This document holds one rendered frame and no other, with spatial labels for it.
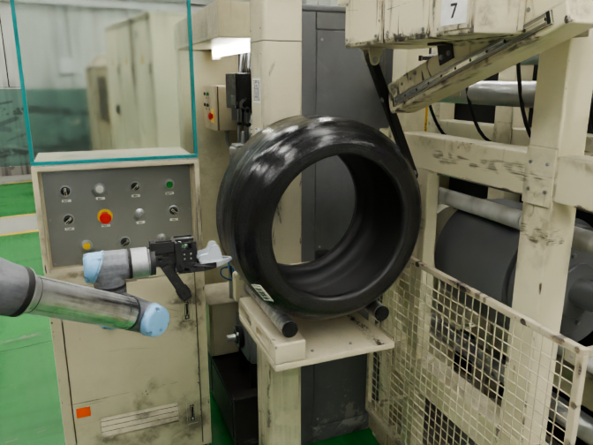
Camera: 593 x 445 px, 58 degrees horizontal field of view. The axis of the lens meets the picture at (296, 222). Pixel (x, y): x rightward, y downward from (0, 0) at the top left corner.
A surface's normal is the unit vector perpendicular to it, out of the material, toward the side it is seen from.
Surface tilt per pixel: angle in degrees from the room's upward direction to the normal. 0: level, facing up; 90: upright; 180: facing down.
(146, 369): 91
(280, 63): 90
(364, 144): 80
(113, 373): 90
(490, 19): 90
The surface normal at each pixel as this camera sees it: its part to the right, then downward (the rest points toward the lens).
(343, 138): 0.36, 0.05
